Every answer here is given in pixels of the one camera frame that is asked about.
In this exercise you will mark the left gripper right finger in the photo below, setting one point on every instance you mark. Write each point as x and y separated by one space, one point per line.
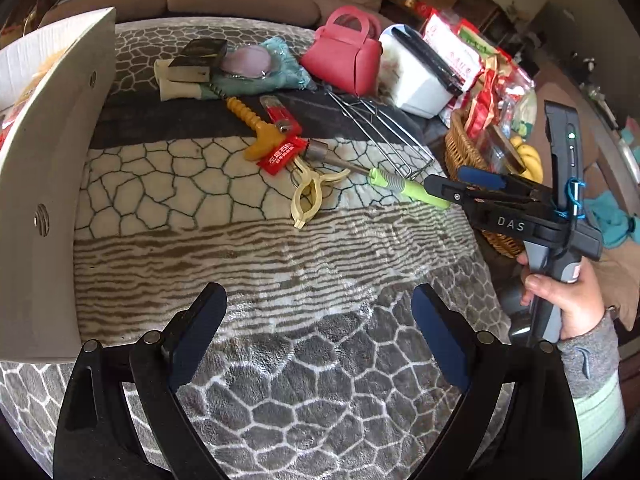
474 363

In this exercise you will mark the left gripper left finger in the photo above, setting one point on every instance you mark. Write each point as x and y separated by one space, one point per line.
161 363

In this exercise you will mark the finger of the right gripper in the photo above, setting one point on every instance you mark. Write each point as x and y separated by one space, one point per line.
504 183
456 192

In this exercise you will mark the grey sleeve forearm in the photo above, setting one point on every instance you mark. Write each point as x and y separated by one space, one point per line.
591 363

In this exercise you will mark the person's right hand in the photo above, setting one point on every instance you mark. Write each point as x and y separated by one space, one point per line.
581 303

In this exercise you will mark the wicker basket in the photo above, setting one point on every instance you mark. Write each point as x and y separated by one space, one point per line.
461 154

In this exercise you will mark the bananas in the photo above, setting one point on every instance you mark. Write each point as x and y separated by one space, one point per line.
530 159

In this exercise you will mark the red snack bags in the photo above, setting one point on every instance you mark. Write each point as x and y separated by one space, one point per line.
494 87

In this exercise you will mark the white tissue box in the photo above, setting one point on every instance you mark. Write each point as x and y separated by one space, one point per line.
408 82

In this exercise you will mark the patterned fleece blanket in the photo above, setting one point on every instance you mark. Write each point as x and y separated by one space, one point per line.
317 370

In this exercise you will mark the cream plastic clip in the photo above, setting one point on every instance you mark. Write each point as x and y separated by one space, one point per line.
308 197

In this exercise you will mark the black remote control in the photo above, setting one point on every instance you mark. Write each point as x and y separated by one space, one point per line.
429 58

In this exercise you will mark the pink handbag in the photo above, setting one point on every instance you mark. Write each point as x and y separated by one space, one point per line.
346 52

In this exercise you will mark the yellow plastic tool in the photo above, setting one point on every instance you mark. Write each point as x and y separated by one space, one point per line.
268 136

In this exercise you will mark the teal cloth pouch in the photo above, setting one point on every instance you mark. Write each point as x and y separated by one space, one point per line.
286 74

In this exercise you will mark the pink round pad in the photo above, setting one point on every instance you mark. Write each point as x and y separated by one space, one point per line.
250 62

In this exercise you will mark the cream glove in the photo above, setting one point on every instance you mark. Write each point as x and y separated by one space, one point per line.
171 90

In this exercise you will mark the black small box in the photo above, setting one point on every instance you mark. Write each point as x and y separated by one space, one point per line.
198 61

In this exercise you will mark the white cardboard box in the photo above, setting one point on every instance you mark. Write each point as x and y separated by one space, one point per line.
58 77

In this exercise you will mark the wire whisk rack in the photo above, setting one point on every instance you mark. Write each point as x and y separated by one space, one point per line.
401 152

